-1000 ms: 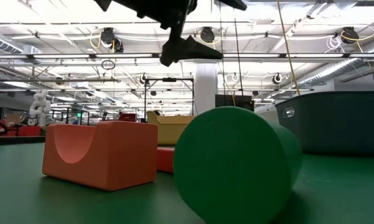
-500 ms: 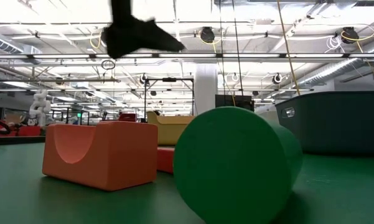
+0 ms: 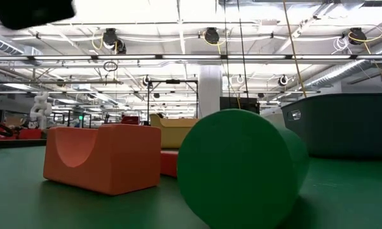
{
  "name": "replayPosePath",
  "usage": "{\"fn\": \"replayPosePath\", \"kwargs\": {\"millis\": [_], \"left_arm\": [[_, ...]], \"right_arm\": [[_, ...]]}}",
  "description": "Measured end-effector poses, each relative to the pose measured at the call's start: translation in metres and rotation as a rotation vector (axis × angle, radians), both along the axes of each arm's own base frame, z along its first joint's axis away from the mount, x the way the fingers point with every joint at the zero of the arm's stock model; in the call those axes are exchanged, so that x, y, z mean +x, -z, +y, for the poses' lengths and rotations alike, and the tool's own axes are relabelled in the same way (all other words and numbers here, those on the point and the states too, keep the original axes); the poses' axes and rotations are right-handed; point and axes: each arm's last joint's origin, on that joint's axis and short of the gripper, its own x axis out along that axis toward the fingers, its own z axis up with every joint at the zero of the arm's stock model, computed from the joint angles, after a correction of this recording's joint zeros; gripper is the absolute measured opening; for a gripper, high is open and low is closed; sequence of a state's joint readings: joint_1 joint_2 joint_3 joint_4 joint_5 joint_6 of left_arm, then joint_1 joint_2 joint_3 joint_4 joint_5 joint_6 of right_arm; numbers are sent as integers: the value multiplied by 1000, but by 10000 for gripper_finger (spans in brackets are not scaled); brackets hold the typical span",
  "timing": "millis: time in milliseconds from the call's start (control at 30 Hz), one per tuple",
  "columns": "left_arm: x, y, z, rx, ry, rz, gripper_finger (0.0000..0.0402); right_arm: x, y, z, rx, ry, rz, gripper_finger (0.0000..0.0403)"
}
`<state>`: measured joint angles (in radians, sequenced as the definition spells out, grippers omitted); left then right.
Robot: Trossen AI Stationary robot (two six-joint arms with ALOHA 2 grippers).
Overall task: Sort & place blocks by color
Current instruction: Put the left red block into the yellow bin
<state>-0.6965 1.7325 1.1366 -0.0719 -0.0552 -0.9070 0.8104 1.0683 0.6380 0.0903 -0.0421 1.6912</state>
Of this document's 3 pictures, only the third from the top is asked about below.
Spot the long red block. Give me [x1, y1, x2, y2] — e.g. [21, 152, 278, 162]
[160, 149, 180, 178]

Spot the green cylinder block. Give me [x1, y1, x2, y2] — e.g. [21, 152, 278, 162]
[177, 108, 310, 229]

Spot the red arch block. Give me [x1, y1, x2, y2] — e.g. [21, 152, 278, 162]
[43, 123, 162, 196]

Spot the orange plastic bin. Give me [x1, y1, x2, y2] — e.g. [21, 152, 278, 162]
[149, 113, 200, 150]

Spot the white round column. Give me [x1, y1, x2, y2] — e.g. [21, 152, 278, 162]
[198, 66, 223, 119]

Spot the black monitor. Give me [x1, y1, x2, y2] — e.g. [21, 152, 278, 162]
[219, 97, 261, 115]

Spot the long ceiling light bar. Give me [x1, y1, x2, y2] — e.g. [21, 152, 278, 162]
[0, 54, 382, 61]

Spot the red tool chest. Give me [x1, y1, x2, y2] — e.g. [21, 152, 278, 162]
[120, 116, 140, 125]

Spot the white plastic bin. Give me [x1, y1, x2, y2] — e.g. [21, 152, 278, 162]
[261, 107, 287, 128]

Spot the red storage bin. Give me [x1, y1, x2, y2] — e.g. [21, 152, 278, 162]
[18, 128, 43, 140]

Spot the dark grey plastic bin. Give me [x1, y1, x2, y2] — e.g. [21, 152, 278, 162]
[280, 92, 382, 159]

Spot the black gantry frame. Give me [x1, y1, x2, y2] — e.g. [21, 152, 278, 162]
[147, 79, 200, 120]

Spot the black hanging cable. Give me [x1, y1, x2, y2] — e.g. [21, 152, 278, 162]
[222, 0, 231, 98]
[236, 0, 249, 99]

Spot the black ceiling cable reel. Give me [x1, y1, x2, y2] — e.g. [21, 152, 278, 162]
[101, 27, 127, 55]
[348, 27, 368, 45]
[203, 27, 221, 45]

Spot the yellow hanging cable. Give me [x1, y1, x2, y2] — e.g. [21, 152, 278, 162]
[282, 0, 308, 98]

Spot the silver ventilation duct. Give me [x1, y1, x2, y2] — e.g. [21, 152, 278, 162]
[300, 39, 382, 92]

